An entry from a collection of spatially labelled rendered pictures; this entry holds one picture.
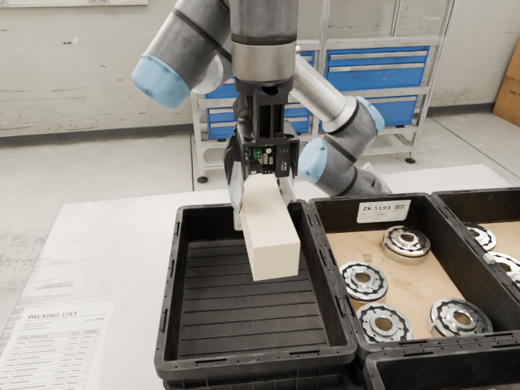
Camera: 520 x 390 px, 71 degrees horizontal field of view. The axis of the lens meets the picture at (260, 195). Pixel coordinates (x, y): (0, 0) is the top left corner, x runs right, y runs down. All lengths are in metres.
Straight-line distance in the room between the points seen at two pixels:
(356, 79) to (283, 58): 2.26
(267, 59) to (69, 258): 0.89
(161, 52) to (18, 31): 2.99
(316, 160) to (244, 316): 0.46
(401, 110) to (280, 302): 2.33
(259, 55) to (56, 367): 0.75
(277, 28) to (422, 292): 0.62
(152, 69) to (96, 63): 2.87
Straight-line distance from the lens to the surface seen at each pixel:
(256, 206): 0.53
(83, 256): 1.15
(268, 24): 0.41
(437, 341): 0.65
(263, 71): 0.42
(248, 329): 0.73
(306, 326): 0.73
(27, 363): 0.97
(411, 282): 0.86
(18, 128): 3.74
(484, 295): 0.82
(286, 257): 0.49
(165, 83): 0.50
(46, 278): 1.13
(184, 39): 0.49
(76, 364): 0.92
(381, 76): 2.75
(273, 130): 0.46
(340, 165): 1.02
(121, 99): 3.42
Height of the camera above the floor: 1.42
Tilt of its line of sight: 34 degrees down
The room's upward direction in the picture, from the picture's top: straight up
